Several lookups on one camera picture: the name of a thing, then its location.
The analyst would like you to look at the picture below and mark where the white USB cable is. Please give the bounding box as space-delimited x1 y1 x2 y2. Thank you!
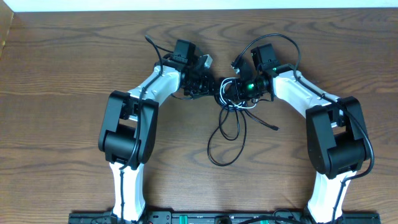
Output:
218 77 258 110

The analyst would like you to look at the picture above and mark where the black USB cable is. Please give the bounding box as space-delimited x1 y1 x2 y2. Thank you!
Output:
206 77 280 167

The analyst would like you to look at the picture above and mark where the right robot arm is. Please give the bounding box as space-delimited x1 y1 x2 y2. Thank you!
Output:
226 44 374 223

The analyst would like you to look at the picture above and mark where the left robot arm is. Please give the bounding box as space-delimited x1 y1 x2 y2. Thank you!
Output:
98 40 214 223

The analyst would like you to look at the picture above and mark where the cardboard box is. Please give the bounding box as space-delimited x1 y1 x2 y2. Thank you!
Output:
0 0 14 55

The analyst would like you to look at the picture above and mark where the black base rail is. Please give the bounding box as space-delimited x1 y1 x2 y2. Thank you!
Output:
68 210 382 224

